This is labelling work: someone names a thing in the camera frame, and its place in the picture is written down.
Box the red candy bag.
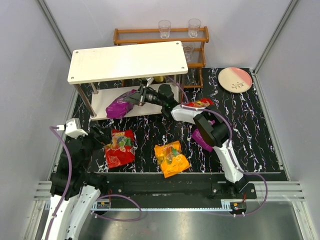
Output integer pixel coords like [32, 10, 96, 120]
[185, 98, 214, 108]
[104, 129, 135, 169]

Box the purple candy bag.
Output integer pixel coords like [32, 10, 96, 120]
[191, 129, 214, 153]
[105, 89, 136, 119]

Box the orange mango candy bag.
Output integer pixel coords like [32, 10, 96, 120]
[154, 140, 191, 178]

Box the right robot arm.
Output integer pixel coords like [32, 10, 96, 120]
[124, 84, 251, 198]

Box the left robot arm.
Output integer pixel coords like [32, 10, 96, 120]
[41, 127, 110, 240]

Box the yellow object behind shelf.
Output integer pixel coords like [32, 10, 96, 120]
[154, 76, 165, 83]

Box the white two-tier shelf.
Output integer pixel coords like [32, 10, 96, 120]
[67, 41, 188, 121]

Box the clear glass lower rack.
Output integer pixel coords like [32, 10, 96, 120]
[183, 45, 195, 63]

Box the brown wooden rack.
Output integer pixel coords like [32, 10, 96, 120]
[113, 26, 210, 89]

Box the clear glass left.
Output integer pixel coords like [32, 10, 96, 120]
[158, 19, 171, 39]

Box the clear glass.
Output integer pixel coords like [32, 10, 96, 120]
[188, 18, 201, 38]
[158, 19, 171, 39]

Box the clear glass right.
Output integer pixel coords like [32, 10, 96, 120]
[188, 18, 201, 38]

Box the pink cream ceramic plate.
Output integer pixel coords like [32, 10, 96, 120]
[218, 67, 253, 94]

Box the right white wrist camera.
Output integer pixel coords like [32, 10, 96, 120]
[145, 77, 154, 87]

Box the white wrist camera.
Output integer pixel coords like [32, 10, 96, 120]
[56, 118, 88, 139]
[145, 77, 154, 87]

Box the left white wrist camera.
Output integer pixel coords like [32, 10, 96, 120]
[56, 118, 88, 139]

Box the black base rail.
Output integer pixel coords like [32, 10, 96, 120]
[49, 172, 288, 201]

